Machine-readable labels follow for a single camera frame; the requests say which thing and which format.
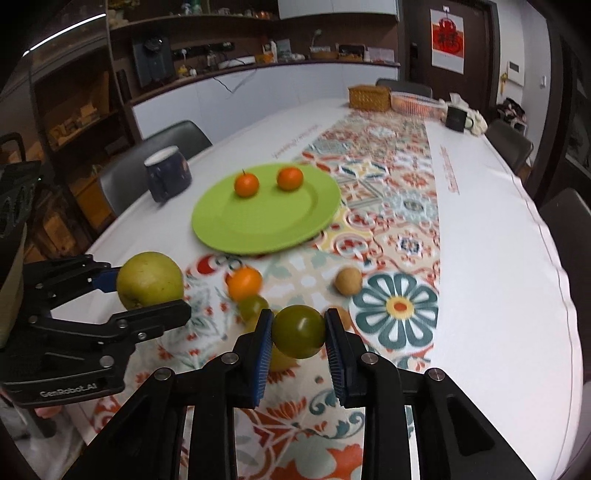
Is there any dark bag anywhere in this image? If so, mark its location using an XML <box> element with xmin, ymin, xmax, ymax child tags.
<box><xmin>495</xmin><ymin>97</ymin><xmax>528</xmax><ymax>125</ymax></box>

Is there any brown kiwi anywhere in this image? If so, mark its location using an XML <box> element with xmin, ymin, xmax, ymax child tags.
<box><xmin>334</xmin><ymin>267</ymin><xmax>363</xmax><ymax>296</ymax></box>

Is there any white cloth bundle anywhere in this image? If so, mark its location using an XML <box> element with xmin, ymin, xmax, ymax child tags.
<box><xmin>449</xmin><ymin>92</ymin><xmax>489</xmax><ymax>136</ymax></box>

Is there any small green plum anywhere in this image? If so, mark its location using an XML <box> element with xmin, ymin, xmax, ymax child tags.
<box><xmin>237</xmin><ymin>295</ymin><xmax>271</xmax><ymax>325</ymax></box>
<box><xmin>272</xmin><ymin>305</ymin><xmax>327</xmax><ymax>359</ymax></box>

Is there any orange tangerine with stem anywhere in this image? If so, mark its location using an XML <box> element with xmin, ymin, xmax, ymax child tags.
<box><xmin>233</xmin><ymin>169</ymin><xmax>260</xmax><ymax>199</ymax></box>

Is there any clear plastic food container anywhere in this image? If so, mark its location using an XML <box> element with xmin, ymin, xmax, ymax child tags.
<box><xmin>390</xmin><ymin>91</ymin><xmax>450</xmax><ymax>121</ymax></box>

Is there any green plate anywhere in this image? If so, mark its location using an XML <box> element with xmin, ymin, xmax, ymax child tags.
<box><xmin>191</xmin><ymin>163</ymin><xmax>343</xmax><ymax>255</ymax></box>

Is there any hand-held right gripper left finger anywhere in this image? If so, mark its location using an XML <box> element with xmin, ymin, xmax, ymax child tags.
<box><xmin>88</xmin><ymin>308</ymin><xmax>276</xmax><ymax>480</ymax></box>

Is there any dark blue mug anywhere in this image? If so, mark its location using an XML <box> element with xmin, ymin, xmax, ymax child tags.
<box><xmin>143</xmin><ymin>145</ymin><xmax>193</xmax><ymax>203</ymax></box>

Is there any grey chair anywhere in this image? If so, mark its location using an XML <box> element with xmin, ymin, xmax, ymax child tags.
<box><xmin>99</xmin><ymin>120</ymin><xmax>214</xmax><ymax>219</ymax></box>
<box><xmin>376</xmin><ymin>78</ymin><xmax>433</xmax><ymax>99</ymax></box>
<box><xmin>484</xmin><ymin>119</ymin><xmax>535</xmax><ymax>175</ymax></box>
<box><xmin>537</xmin><ymin>188</ymin><xmax>591</xmax><ymax>301</ymax></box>

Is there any wicker basket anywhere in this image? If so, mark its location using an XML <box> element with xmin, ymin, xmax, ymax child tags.
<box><xmin>348</xmin><ymin>85</ymin><xmax>393</xmax><ymax>111</ymax></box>

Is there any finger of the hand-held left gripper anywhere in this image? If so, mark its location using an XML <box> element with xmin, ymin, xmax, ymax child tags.
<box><xmin>27</xmin><ymin>299</ymin><xmax>193</xmax><ymax>366</ymax></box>
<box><xmin>22</xmin><ymin>255</ymin><xmax>119</xmax><ymax>320</ymax></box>

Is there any red and white wall poster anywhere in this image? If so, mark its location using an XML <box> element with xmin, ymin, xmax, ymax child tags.
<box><xmin>430</xmin><ymin>8</ymin><xmax>465</xmax><ymax>74</ymax></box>

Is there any white patterned tablecloth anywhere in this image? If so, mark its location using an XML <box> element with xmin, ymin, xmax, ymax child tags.
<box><xmin>74</xmin><ymin>96</ymin><xmax>586</xmax><ymax>480</ymax></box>

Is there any large yellow-green pear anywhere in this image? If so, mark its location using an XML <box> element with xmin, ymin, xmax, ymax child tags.
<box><xmin>116</xmin><ymin>251</ymin><xmax>186</xmax><ymax>311</ymax></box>

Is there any black coffee machine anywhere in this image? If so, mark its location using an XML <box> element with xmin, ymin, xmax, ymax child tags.
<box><xmin>131</xmin><ymin>36</ymin><xmax>177</xmax><ymax>89</ymax></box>

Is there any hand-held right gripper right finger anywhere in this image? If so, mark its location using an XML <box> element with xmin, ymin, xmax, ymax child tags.
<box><xmin>323</xmin><ymin>308</ymin><xmax>539</xmax><ymax>480</ymax></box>

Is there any black mug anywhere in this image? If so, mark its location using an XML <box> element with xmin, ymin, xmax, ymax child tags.
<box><xmin>445</xmin><ymin>102</ymin><xmax>475</xmax><ymax>133</ymax></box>

